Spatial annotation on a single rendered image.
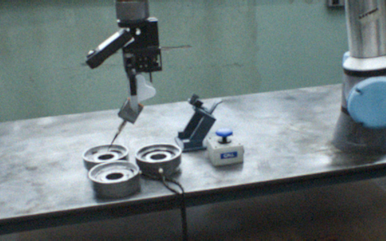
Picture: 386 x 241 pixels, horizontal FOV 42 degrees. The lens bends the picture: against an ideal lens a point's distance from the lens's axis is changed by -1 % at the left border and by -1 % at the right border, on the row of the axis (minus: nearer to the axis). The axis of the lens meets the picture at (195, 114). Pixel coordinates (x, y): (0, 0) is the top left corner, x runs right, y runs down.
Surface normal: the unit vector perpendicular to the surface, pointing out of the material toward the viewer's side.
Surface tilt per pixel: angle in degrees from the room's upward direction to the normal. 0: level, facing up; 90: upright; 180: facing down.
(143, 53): 90
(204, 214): 0
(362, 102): 97
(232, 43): 90
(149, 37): 90
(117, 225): 0
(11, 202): 0
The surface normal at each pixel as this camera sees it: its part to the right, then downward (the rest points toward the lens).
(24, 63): 0.21, 0.32
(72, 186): -0.05, -0.94
